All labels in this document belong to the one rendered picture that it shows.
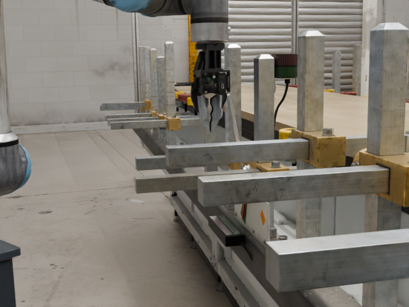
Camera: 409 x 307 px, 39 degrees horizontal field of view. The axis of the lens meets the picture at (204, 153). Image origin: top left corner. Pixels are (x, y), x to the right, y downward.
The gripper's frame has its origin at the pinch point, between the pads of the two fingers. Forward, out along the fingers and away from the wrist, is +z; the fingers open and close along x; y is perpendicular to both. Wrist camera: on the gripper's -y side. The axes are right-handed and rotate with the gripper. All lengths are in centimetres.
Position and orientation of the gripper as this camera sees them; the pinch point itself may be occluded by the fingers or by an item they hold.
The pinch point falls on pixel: (209, 126)
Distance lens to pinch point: 141.3
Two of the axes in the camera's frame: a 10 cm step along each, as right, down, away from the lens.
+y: 2.2, 1.6, -9.6
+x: 9.8, -0.6, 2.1
